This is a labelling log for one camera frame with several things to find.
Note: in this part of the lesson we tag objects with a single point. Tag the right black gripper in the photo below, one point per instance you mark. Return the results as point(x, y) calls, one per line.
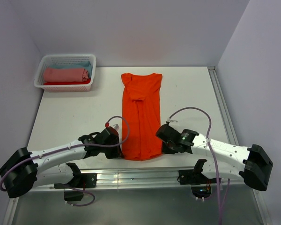
point(166, 150)

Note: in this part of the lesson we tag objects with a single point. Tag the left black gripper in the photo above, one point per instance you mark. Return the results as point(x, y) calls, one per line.
point(117, 153)

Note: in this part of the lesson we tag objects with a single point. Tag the orange t-shirt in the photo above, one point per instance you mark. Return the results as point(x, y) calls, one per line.
point(141, 109)

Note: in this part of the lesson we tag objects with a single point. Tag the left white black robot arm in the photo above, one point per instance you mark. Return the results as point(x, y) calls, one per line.
point(26, 169)

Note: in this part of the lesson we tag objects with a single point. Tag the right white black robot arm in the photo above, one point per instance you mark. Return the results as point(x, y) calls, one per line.
point(217, 160)

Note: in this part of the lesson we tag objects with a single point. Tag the rolled red t-shirt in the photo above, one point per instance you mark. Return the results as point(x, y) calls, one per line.
point(68, 83)

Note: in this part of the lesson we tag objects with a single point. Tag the rolled light blue t-shirt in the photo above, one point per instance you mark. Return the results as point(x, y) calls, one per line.
point(84, 64)

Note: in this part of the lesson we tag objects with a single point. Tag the white plastic mesh basket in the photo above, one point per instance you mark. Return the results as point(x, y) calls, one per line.
point(63, 60)

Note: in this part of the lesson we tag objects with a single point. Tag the rolled pink t-shirt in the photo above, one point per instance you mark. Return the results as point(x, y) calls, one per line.
point(52, 75)

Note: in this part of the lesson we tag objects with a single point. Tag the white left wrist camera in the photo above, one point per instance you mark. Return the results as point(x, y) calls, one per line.
point(113, 125)

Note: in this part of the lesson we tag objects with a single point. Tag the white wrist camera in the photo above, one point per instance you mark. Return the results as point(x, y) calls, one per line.
point(170, 121)
point(113, 125)

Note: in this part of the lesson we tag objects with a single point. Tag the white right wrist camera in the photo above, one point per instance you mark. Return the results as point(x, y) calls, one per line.
point(170, 121)

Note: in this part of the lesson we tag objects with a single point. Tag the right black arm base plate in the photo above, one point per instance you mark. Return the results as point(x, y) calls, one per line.
point(189, 177)

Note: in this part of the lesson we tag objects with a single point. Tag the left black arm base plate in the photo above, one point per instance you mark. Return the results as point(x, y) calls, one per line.
point(84, 180)

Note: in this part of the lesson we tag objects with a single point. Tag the aluminium right side rail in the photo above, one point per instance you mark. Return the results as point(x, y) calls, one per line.
point(227, 112)

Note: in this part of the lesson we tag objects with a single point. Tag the aluminium front rail frame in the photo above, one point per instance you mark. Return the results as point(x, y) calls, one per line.
point(129, 178)

